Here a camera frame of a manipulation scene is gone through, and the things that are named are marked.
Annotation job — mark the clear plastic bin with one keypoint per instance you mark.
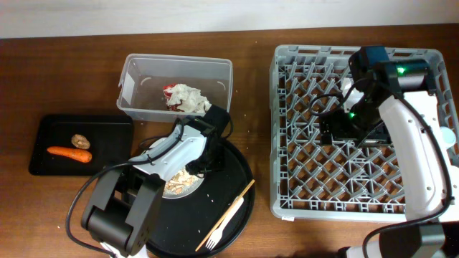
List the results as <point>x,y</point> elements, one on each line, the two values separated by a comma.
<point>144,76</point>

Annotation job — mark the black rectangular tray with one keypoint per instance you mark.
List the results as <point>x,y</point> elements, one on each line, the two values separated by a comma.
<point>110,138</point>

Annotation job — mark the wooden chopstick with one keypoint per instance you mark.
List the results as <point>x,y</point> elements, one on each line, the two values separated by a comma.
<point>225,214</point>

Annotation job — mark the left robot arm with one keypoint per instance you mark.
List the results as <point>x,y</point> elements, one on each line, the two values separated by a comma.
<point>123,229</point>

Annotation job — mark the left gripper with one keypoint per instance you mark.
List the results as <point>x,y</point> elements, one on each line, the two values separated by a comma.
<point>195,168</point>

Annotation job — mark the brown mushroom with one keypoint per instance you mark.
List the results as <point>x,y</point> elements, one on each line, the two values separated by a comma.
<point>80,141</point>

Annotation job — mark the grey plate with food scraps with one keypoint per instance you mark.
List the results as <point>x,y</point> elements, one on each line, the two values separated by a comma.
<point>181,185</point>

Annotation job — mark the red snack wrapper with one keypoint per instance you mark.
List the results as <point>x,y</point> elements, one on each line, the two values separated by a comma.
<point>174,95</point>

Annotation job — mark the grey dishwasher rack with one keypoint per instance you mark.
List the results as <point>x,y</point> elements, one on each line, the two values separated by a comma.
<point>340,181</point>

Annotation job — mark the white tissue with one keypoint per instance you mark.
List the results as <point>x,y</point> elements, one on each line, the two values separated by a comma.
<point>193,101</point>

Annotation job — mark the orange carrot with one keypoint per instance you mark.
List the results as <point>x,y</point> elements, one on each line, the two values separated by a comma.
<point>76,154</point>

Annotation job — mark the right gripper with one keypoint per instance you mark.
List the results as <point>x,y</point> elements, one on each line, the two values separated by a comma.
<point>339,132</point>

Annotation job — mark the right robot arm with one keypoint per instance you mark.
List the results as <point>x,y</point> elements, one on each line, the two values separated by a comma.
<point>395,102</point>

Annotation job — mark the light blue cup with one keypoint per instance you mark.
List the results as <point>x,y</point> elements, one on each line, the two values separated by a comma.
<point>449,137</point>

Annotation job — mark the white plastic fork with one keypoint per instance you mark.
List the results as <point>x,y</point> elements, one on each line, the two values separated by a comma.
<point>216,235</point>

